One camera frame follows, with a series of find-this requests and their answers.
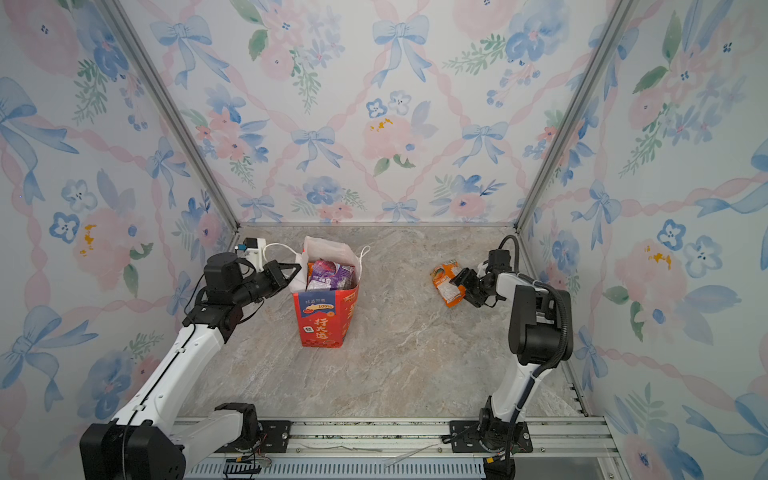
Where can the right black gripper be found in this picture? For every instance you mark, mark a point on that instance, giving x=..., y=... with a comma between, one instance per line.
x=465, y=277

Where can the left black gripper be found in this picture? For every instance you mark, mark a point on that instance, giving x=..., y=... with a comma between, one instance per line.
x=273, y=272

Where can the orange snack bag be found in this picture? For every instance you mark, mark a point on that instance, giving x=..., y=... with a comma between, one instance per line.
x=442, y=278

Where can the purple snack bag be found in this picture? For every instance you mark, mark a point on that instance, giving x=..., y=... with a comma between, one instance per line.
x=324, y=275

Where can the red paper gift bag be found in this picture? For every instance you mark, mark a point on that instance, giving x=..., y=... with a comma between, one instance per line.
x=324, y=317

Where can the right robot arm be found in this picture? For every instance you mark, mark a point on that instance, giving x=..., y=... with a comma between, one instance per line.
x=539, y=336

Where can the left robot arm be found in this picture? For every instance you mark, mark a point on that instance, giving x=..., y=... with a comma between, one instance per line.
x=139, y=441

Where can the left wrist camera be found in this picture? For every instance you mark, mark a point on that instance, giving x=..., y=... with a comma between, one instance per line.
x=252, y=250

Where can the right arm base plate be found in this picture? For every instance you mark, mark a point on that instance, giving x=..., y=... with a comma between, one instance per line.
x=466, y=437

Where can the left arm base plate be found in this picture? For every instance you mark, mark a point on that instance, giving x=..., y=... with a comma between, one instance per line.
x=269, y=436

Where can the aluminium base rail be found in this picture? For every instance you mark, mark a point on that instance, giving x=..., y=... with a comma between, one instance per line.
x=412, y=448

